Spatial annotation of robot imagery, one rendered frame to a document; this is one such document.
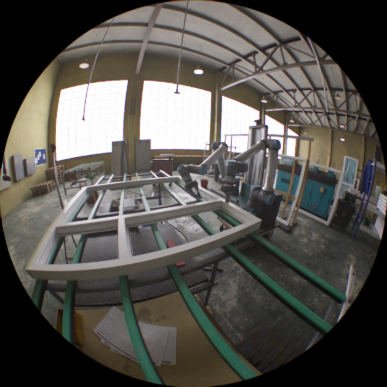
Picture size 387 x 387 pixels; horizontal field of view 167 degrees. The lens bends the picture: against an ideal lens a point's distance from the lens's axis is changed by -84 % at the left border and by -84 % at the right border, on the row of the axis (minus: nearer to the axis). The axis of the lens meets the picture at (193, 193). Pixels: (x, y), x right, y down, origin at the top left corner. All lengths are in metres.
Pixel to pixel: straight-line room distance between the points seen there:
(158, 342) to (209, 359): 0.24
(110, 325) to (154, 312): 0.25
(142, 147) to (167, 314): 7.91
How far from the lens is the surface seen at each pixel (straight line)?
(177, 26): 8.89
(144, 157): 8.15
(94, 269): 0.64
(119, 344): 0.79
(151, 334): 0.75
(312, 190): 4.41
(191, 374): 0.74
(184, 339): 0.74
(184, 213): 1.03
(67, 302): 0.70
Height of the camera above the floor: 1.37
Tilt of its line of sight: 19 degrees down
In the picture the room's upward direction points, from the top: 2 degrees clockwise
